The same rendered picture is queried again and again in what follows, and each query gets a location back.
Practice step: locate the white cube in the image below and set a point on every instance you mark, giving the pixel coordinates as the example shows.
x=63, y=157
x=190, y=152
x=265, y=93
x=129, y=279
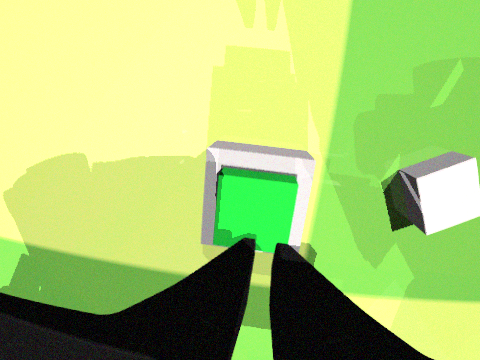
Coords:
x=441, y=191

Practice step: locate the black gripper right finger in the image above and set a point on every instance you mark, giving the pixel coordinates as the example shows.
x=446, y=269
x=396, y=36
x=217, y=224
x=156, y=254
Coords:
x=311, y=319

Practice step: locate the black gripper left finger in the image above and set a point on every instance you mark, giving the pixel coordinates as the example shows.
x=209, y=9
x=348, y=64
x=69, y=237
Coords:
x=198, y=318

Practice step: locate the green button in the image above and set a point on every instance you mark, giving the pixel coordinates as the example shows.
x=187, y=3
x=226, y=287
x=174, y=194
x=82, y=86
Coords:
x=256, y=191

